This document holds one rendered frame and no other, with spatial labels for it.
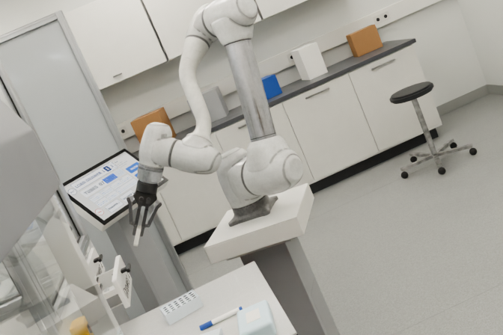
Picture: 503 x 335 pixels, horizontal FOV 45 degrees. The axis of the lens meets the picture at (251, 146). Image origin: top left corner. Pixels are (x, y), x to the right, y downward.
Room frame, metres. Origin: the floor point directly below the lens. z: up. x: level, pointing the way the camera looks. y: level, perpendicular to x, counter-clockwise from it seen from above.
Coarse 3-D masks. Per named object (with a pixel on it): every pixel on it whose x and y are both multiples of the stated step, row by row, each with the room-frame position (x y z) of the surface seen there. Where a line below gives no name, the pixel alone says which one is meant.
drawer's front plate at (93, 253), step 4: (92, 248) 2.54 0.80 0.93; (92, 252) 2.48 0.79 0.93; (96, 252) 2.54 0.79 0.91; (88, 256) 2.43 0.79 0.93; (92, 256) 2.43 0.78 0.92; (96, 256) 2.50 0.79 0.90; (88, 260) 2.37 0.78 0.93; (92, 260) 2.40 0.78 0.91; (88, 264) 2.31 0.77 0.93; (92, 264) 2.37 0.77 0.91; (96, 264) 2.43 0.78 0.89; (100, 264) 2.51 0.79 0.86; (92, 268) 2.33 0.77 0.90; (96, 268) 2.39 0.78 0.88; (104, 268) 2.54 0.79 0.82; (92, 272) 2.30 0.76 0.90; (96, 272) 2.36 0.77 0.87; (100, 272) 2.44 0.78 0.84
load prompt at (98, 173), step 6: (102, 168) 3.08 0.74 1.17; (108, 168) 3.09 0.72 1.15; (114, 168) 3.11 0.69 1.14; (90, 174) 3.01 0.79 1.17; (96, 174) 3.02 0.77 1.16; (102, 174) 3.04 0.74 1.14; (78, 180) 2.95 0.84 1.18; (84, 180) 2.96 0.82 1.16; (90, 180) 2.97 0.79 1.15; (72, 186) 2.90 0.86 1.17; (78, 186) 2.91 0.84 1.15; (84, 186) 2.92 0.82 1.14
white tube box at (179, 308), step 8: (184, 296) 1.93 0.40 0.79; (192, 296) 1.90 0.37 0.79; (168, 304) 1.91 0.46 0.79; (176, 304) 1.88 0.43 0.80; (184, 304) 1.85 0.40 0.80; (192, 304) 1.86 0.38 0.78; (200, 304) 1.86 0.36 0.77; (168, 312) 1.85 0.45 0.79; (176, 312) 1.84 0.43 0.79; (184, 312) 1.85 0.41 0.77; (192, 312) 1.85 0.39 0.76; (168, 320) 1.83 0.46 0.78; (176, 320) 1.84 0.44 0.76
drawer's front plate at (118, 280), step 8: (120, 256) 2.24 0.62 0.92; (120, 264) 2.17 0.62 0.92; (120, 272) 2.09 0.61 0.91; (112, 280) 1.98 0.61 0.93; (120, 280) 2.02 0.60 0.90; (128, 280) 2.17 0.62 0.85; (120, 288) 1.97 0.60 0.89; (128, 288) 2.10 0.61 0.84; (120, 296) 1.97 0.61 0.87; (128, 296) 2.03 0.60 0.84; (128, 304) 1.97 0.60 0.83
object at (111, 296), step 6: (102, 276) 2.22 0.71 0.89; (108, 276) 2.22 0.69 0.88; (102, 282) 2.22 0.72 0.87; (108, 282) 2.22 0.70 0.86; (102, 288) 2.22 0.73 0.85; (114, 288) 2.00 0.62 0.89; (108, 294) 1.99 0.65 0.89; (114, 294) 1.99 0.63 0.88; (108, 300) 1.98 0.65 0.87; (114, 300) 1.99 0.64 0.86; (120, 300) 1.99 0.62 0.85; (114, 306) 1.98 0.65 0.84
